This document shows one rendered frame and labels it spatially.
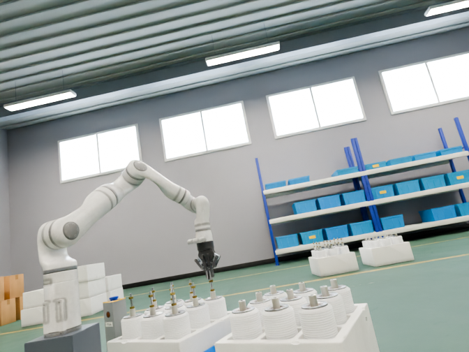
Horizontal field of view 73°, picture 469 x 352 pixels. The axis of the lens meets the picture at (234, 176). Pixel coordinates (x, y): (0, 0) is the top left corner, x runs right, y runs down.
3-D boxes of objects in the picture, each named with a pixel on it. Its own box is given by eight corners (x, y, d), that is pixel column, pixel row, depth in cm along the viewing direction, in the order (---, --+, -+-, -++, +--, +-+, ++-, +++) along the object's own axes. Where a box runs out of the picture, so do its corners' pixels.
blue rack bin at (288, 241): (277, 248, 600) (275, 237, 605) (296, 245, 598) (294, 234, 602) (278, 249, 552) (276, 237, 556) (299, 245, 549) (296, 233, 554)
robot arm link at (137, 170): (188, 182, 143) (179, 193, 147) (132, 154, 133) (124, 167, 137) (185, 195, 135) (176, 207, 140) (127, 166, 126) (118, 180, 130)
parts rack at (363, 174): (498, 226, 514) (459, 116, 555) (275, 265, 542) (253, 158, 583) (474, 228, 577) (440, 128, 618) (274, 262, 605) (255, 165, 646)
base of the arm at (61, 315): (69, 334, 87) (65, 270, 91) (38, 339, 88) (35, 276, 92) (88, 325, 96) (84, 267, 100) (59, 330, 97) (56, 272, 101)
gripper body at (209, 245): (216, 238, 143) (220, 259, 141) (201, 241, 147) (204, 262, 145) (208, 239, 136) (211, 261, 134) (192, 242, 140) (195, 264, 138)
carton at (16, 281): (24, 295, 443) (23, 273, 449) (10, 298, 420) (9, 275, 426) (5, 299, 446) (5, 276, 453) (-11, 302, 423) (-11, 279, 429)
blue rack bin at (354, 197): (338, 208, 602) (336, 197, 606) (359, 204, 599) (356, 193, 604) (345, 205, 553) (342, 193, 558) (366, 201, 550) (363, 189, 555)
